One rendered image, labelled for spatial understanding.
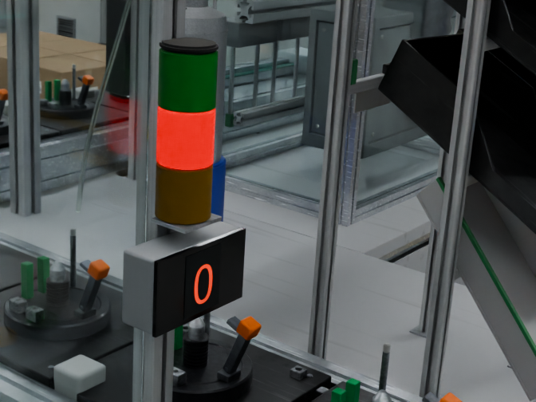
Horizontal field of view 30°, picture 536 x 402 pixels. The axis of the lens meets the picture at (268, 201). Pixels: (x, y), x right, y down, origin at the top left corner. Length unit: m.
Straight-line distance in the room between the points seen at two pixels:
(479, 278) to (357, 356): 0.39
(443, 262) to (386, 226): 0.90
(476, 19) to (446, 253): 0.27
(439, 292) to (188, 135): 0.48
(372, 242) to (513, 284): 0.75
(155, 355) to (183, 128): 0.23
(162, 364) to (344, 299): 0.80
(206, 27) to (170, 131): 1.01
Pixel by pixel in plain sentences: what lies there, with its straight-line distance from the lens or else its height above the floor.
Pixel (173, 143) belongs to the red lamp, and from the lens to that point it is 0.85.
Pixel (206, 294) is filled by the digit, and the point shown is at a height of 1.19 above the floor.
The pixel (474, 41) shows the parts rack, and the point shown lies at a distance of 1.13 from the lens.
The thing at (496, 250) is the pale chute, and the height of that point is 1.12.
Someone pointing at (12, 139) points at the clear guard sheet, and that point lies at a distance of 0.78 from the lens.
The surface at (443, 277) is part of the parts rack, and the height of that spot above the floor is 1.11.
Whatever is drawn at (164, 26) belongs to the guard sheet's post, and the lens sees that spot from 0.86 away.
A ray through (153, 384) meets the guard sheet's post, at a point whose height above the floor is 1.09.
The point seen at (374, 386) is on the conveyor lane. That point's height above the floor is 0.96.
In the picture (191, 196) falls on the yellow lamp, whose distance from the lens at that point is 0.87.
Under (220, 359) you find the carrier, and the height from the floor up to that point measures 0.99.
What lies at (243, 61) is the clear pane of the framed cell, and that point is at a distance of 2.18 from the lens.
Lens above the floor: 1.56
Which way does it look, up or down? 19 degrees down
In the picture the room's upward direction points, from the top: 4 degrees clockwise
